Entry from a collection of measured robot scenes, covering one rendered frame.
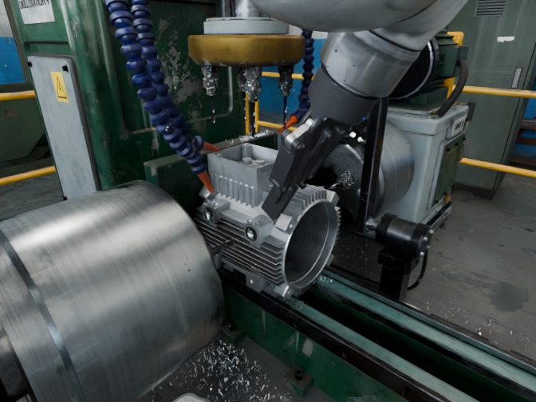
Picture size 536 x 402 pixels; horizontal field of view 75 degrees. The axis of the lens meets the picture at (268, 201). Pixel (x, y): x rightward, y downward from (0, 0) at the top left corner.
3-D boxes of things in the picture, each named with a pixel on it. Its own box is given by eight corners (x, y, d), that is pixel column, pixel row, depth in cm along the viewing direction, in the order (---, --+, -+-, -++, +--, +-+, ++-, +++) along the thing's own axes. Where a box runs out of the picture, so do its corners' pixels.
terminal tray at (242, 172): (208, 191, 65) (205, 154, 62) (248, 176, 72) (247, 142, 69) (256, 210, 57) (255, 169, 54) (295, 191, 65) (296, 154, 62)
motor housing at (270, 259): (197, 270, 68) (187, 179, 60) (262, 233, 81) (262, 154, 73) (276, 319, 56) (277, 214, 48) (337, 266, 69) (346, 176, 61)
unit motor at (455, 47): (346, 179, 106) (362, 22, 88) (392, 155, 128) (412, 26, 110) (435, 203, 90) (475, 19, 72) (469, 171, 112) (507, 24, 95)
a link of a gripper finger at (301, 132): (337, 113, 40) (311, 120, 36) (316, 147, 43) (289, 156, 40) (323, 100, 41) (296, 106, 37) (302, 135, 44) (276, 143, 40)
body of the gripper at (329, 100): (347, 57, 42) (312, 118, 49) (305, 59, 37) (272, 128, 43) (394, 93, 40) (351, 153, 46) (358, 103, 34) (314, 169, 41)
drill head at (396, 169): (262, 226, 85) (262, 124, 75) (348, 180, 113) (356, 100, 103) (355, 266, 70) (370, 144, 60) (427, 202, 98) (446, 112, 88)
